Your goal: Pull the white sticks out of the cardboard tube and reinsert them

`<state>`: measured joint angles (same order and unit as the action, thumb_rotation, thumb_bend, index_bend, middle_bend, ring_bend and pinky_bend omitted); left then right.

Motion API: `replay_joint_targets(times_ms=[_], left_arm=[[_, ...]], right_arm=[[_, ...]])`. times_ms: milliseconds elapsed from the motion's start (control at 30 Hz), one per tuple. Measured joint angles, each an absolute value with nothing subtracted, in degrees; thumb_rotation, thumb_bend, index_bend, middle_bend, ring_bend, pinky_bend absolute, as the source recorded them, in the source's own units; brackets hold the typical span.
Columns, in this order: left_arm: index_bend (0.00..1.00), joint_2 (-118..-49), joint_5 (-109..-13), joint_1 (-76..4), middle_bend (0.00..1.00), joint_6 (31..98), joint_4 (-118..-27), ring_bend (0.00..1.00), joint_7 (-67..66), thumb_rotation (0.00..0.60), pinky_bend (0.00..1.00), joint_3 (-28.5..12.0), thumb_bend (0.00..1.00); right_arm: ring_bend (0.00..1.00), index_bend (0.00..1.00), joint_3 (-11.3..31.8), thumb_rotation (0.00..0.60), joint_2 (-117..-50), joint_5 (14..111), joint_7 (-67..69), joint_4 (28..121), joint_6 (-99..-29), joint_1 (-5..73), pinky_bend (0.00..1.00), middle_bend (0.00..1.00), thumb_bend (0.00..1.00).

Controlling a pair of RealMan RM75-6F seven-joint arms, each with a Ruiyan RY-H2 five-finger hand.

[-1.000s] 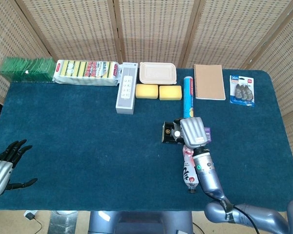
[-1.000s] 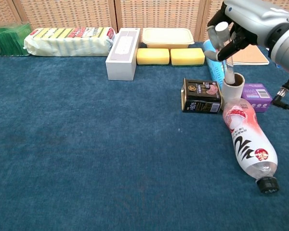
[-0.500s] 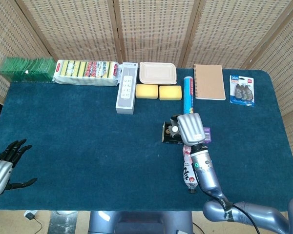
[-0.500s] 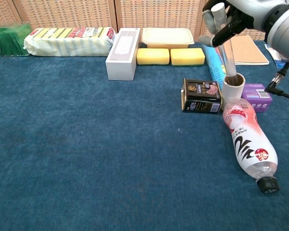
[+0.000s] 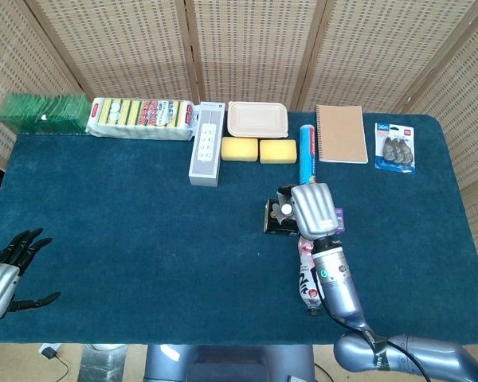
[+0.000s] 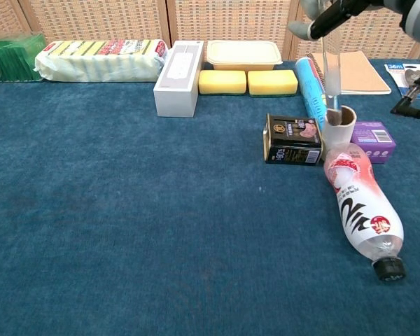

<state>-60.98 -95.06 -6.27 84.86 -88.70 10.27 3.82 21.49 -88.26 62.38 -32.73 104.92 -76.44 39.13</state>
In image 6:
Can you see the beige lidded food container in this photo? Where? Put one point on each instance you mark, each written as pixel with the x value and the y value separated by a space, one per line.
pixel 243 54

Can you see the transparent test tube white cap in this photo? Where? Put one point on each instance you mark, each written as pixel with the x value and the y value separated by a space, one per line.
pixel 332 77

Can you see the brown spiral notebook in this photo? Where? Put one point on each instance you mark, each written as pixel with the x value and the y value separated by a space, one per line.
pixel 360 73

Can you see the small grey roll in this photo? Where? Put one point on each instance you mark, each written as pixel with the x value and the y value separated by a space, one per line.
pixel 336 138

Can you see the green packaged sheet stack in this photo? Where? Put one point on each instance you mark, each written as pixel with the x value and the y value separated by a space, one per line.
pixel 10 59

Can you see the black luncheon meat can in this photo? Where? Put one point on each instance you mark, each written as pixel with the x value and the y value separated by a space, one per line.
pixel 292 140

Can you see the woven folding screen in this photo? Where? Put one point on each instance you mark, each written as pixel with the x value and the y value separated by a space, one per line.
pixel 227 19

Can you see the plastic drink bottle red label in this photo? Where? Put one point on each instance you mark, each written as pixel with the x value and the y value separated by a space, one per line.
pixel 360 206

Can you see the small purple box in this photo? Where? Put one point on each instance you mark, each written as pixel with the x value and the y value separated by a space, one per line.
pixel 376 141

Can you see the white power strip box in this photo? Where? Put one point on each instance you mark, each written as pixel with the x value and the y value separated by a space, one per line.
pixel 176 87

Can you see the packaged yellow sponge multipack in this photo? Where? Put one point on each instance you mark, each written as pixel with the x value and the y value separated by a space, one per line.
pixel 98 63

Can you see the yellow sponge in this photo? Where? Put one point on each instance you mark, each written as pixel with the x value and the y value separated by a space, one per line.
pixel 272 83
pixel 222 82

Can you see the blue table mat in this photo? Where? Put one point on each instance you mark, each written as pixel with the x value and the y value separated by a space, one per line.
pixel 126 210

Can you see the right grey silver robot hand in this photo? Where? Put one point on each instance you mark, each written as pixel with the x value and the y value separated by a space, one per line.
pixel 330 17

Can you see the blue cling film roll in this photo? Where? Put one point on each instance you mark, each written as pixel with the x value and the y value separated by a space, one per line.
pixel 309 87

